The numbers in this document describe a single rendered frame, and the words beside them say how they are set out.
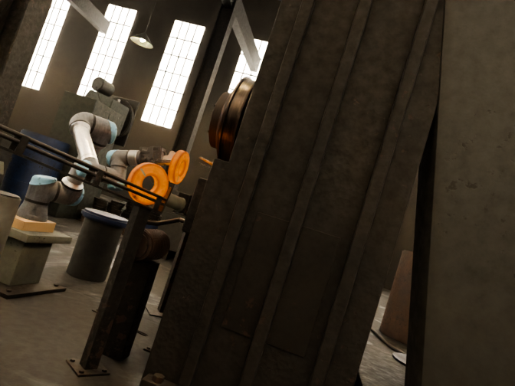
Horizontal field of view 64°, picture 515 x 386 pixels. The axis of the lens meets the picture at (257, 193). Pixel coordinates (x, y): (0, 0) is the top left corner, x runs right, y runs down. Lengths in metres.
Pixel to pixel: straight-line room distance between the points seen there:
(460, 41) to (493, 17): 0.13
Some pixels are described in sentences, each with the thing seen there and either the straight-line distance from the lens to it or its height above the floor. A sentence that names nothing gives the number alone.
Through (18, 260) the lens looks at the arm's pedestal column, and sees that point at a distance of 2.37.
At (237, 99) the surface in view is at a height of 1.18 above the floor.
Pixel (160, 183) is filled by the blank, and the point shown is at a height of 0.72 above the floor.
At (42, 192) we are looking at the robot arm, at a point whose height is 0.50.
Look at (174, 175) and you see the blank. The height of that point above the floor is 0.78.
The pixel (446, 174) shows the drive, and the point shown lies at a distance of 1.50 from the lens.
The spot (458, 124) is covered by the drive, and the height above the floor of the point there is 1.21.
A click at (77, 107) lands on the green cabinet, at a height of 1.34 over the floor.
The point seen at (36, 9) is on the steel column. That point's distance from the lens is 4.87.
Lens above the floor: 0.70
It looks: 4 degrees up
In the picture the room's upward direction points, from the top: 18 degrees clockwise
